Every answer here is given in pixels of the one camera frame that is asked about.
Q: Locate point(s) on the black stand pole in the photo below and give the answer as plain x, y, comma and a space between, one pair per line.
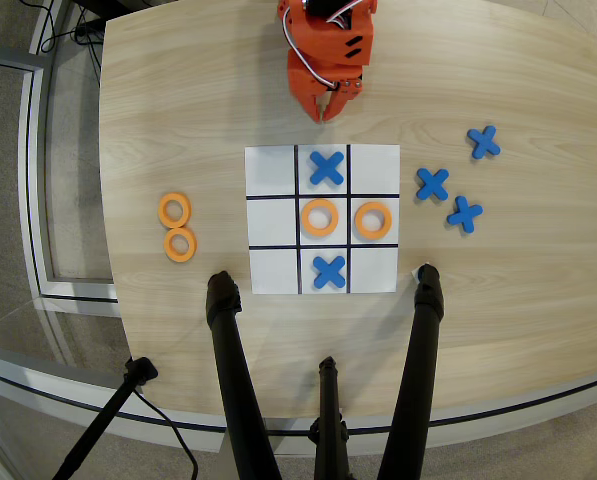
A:
103, 420

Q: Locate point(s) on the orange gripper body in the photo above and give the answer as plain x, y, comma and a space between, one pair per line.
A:
305, 82

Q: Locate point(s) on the blue foam cross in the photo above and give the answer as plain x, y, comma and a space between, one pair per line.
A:
484, 142
464, 214
329, 272
433, 184
327, 168

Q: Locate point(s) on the white tape piece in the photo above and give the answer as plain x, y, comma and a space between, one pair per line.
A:
414, 272

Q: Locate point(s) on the thin black tripod leg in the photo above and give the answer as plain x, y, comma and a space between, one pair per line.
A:
330, 415

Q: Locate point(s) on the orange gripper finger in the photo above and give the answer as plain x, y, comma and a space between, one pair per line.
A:
312, 107
340, 102

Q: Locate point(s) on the white tic-tac-toe grid sheet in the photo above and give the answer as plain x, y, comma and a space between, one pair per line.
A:
270, 240

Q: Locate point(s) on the grey metal partition frame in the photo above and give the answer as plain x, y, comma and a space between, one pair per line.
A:
30, 200

